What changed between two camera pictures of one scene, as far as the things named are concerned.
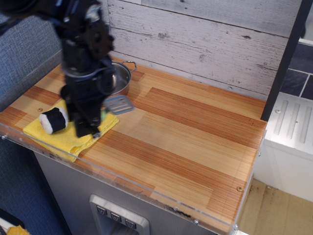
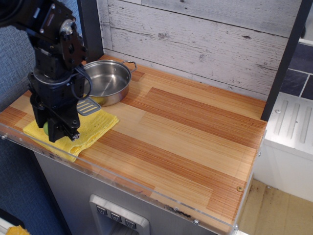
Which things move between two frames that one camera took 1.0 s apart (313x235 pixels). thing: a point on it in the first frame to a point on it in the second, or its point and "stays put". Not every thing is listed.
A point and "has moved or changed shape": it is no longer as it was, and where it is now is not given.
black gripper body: x=88 y=80 to x=58 y=81
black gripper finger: x=88 y=127 to x=56 y=130
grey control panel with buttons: x=110 y=218 stays put
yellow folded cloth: x=65 y=141 stays put
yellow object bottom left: x=17 y=230 stays put
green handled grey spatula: x=118 y=105 has moved or changed shape
